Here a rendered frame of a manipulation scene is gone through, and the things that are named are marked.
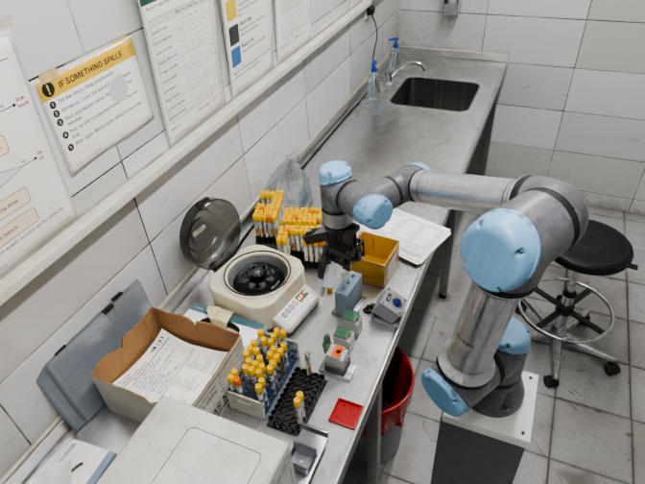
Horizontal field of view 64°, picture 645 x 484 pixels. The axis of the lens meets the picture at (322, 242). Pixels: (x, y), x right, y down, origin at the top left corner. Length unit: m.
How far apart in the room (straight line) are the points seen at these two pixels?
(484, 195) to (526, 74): 2.44
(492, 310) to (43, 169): 0.92
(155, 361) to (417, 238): 0.93
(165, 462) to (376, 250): 0.99
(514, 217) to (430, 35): 2.68
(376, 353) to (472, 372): 0.43
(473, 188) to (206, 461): 0.68
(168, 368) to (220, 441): 0.48
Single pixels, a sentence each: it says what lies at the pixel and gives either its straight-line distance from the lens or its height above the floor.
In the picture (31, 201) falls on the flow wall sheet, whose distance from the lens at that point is 1.20.
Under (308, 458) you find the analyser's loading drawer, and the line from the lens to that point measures 1.24.
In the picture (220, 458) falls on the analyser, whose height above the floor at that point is 1.18.
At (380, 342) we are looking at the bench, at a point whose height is 0.88.
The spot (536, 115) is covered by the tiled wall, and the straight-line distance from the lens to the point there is 3.49.
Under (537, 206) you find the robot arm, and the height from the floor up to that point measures 1.54.
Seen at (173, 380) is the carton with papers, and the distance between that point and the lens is 1.40.
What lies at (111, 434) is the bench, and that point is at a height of 0.87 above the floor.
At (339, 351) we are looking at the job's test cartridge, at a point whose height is 0.94.
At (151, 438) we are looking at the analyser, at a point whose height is 1.18.
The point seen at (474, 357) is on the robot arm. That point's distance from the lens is 1.03.
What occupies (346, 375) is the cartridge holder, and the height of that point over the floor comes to 0.89.
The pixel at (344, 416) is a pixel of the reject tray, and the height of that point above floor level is 0.88.
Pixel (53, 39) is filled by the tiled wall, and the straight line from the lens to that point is 1.22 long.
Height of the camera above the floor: 2.00
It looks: 39 degrees down
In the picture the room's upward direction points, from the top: 4 degrees counter-clockwise
